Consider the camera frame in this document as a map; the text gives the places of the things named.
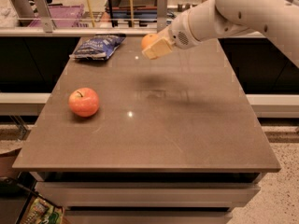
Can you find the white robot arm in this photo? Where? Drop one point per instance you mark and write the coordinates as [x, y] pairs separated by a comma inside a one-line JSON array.
[[277, 20]]

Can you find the blue chip bag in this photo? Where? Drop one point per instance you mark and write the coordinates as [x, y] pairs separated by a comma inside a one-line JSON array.
[[99, 48]]

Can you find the orange fruit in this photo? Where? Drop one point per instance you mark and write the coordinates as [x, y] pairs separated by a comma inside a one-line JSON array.
[[148, 40]]

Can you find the red apple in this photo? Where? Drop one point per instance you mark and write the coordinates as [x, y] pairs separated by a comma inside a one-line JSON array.
[[83, 102]]

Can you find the purple plastic crate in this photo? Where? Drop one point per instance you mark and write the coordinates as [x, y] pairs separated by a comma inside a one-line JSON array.
[[66, 16]]

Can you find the upper cabinet drawer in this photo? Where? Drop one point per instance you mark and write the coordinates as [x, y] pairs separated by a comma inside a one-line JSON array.
[[186, 195]]

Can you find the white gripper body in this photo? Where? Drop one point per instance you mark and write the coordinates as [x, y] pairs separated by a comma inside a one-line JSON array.
[[177, 34]]

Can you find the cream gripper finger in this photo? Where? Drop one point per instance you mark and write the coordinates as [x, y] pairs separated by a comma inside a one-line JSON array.
[[164, 33], [161, 47]]

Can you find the glass railing with metal posts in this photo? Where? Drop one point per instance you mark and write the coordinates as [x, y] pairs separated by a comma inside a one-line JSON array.
[[141, 16]]

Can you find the cabinet drawer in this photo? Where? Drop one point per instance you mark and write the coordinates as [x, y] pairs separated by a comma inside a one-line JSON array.
[[147, 217], [186, 195]]

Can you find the snack box on floor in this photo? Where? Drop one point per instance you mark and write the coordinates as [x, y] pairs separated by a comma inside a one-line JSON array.
[[39, 211]]

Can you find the lower cabinet drawer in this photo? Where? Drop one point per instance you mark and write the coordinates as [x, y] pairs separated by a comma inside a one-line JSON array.
[[147, 217]]

